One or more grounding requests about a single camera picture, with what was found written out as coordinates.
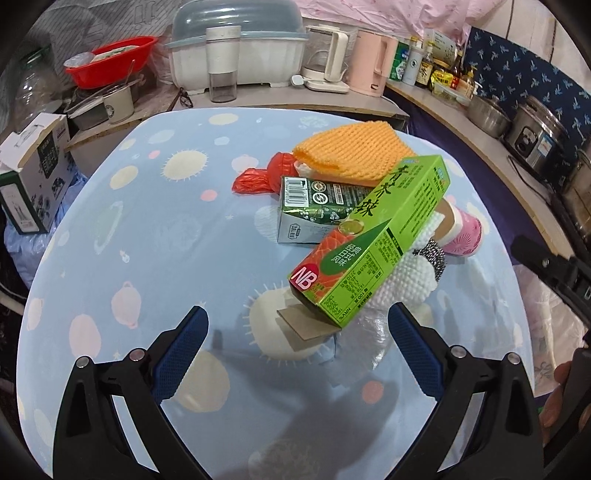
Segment pink electric kettle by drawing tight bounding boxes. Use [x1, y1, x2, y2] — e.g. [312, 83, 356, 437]
[346, 28, 399, 97]

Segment dark green drink carton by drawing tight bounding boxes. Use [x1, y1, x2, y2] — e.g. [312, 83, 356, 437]
[276, 175, 384, 245]

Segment steel pot with lid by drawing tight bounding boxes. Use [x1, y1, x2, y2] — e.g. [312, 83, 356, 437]
[465, 95, 512, 138]

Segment green canister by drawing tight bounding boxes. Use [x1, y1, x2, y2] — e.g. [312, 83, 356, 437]
[390, 37, 411, 81]

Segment dark sauce bottle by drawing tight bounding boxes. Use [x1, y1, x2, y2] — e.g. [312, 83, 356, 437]
[416, 44, 437, 88]

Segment white portable blender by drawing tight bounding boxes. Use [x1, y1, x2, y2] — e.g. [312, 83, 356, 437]
[205, 25, 242, 103]

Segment light blue printed tablecloth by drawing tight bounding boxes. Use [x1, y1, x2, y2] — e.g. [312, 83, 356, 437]
[18, 106, 536, 480]

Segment white bottle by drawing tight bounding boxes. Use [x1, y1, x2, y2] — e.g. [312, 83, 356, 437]
[402, 37, 424, 86]

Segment glass kettle white handle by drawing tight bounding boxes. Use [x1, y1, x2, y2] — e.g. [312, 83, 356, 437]
[301, 24, 352, 94]

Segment clear plastic jar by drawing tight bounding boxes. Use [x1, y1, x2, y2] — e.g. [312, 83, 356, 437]
[14, 69, 51, 121]

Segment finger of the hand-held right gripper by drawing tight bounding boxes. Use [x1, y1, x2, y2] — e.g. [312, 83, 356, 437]
[510, 234, 591, 301]

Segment red plastic wrapper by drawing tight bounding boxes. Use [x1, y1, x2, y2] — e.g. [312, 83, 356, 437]
[231, 152, 301, 195]

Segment black power cable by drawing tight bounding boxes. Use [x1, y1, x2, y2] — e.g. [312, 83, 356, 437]
[508, 156, 555, 204]

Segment red plastic basin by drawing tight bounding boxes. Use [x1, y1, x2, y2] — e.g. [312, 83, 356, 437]
[64, 36, 158, 90]

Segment red label bottle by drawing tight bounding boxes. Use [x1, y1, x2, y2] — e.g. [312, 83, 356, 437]
[450, 51, 465, 90]

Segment white green cardboard box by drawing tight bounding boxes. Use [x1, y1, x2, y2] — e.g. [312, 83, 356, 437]
[0, 113, 75, 234]

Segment pink dotted cloth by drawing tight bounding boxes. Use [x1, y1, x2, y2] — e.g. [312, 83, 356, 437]
[295, 0, 472, 47]

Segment orange foam fruit net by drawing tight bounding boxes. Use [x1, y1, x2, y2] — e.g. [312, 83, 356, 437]
[293, 121, 419, 181]

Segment white dish rack grey lid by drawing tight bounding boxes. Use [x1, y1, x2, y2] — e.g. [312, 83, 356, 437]
[165, 0, 309, 97]

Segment wooden counter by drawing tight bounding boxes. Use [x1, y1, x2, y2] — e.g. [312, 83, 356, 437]
[385, 80, 578, 259]

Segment clear plastic bag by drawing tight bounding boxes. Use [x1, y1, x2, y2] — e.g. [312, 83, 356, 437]
[332, 305, 398, 365]

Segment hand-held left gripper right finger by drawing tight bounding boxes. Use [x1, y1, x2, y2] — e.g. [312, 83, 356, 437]
[388, 302, 541, 480]

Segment small cream pot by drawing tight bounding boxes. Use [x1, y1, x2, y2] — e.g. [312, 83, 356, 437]
[102, 83, 137, 124]

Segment white foam fruit net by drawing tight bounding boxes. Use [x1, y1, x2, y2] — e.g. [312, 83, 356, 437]
[365, 217, 444, 308]

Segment person's right hand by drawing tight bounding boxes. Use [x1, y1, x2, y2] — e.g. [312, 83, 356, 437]
[538, 362, 574, 431]

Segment grey patterned cloth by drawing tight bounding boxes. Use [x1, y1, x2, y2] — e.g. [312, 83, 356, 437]
[28, 0, 176, 75]

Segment blue plastic bag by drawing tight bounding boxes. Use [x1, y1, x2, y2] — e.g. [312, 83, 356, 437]
[4, 222, 51, 287]

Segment wooden side table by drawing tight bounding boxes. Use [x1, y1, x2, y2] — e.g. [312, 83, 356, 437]
[69, 83, 409, 148]

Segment large steel pot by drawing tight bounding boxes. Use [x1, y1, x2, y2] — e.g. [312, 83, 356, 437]
[561, 148, 591, 232]

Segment yellow packet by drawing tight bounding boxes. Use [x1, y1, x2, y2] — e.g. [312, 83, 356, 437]
[431, 69, 455, 93]

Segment light green long box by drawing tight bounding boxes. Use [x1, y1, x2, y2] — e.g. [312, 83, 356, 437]
[277, 154, 451, 354]

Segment navy printed cloth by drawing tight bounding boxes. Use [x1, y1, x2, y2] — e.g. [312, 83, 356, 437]
[464, 25, 591, 153]

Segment steel rice cooker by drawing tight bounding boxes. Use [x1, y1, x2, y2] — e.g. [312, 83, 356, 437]
[503, 95, 573, 178]

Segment white green carton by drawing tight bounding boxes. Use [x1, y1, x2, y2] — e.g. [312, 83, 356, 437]
[422, 28, 458, 61]

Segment pink paper cup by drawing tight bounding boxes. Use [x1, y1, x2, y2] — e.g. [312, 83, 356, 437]
[436, 200, 483, 257]

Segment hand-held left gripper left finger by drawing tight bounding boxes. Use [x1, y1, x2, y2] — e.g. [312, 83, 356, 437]
[53, 305, 211, 480]

